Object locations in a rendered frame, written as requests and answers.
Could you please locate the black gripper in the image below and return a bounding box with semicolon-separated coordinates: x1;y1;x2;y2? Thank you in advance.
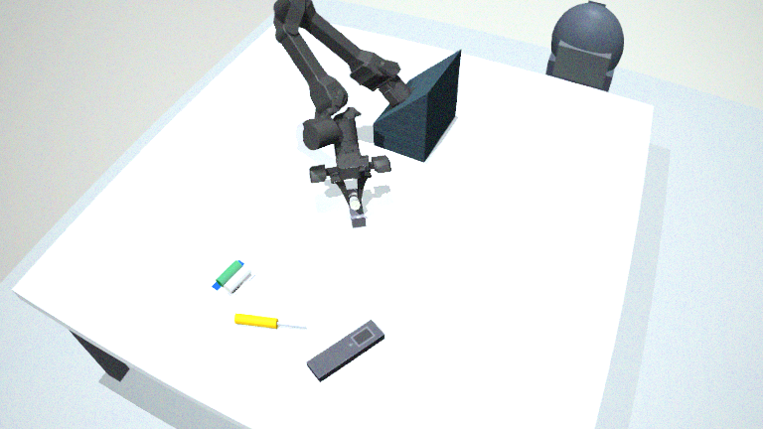
308;138;391;205

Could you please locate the yellow-handled screwdriver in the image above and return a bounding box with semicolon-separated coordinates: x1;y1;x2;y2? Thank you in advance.
233;314;306;329

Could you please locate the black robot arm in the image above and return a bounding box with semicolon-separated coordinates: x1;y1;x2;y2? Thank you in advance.
273;0;415;180

